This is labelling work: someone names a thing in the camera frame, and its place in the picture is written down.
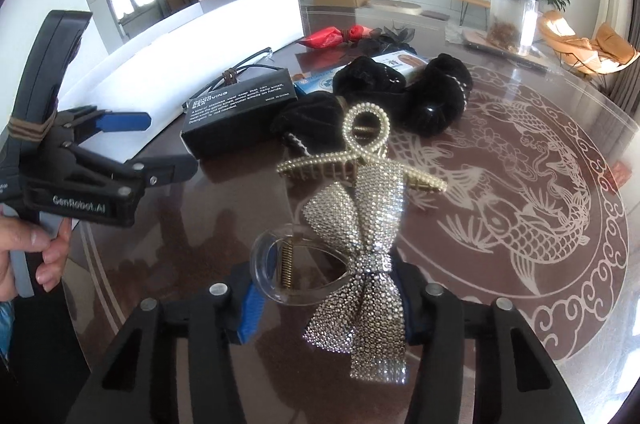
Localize person's left hand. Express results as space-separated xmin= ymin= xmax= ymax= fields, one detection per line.
xmin=0 ymin=214 xmax=74 ymax=302

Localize white slim packet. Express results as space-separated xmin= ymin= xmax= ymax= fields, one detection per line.
xmin=375 ymin=51 xmax=426 ymax=72

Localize black box with white print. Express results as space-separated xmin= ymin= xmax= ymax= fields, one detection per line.
xmin=180 ymin=68 xmax=299 ymax=157

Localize black mesh hair flower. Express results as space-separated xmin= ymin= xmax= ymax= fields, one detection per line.
xmin=362 ymin=24 xmax=417 ymax=57

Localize red plastic bag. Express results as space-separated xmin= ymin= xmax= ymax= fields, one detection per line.
xmin=302 ymin=24 xmax=347 ymax=50

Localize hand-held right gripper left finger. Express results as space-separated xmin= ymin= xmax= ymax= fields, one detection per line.
xmin=75 ymin=276 xmax=266 ymax=424

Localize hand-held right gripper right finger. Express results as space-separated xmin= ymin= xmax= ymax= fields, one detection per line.
xmin=392 ymin=282 xmax=586 ymax=424

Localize black velvet scrunchie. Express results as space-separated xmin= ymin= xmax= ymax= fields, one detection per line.
xmin=270 ymin=93 xmax=348 ymax=155
xmin=332 ymin=56 xmax=426 ymax=105

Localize rhinestone bow hair clip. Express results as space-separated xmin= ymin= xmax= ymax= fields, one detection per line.
xmin=249 ymin=161 xmax=408 ymax=386

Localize black pearl-trimmed scrunchie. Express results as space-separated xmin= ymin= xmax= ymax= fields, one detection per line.
xmin=401 ymin=53 xmax=474 ymax=137

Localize wooden tray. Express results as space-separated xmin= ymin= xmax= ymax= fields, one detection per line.
xmin=462 ymin=26 xmax=538 ymax=55

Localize black-framed eyeglasses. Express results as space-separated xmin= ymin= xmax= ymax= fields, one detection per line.
xmin=202 ymin=45 xmax=288 ymax=92

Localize orange lounge chair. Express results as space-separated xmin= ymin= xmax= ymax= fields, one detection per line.
xmin=537 ymin=10 xmax=640 ymax=77

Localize white board panel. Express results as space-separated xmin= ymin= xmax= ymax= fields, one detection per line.
xmin=57 ymin=0 xmax=305 ymax=165

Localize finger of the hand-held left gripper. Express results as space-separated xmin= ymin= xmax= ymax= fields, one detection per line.
xmin=57 ymin=105 xmax=152 ymax=141
xmin=70 ymin=143 xmax=199 ymax=205

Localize pearl hair claw clip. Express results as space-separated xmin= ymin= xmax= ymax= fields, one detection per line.
xmin=276 ymin=104 xmax=448 ymax=193

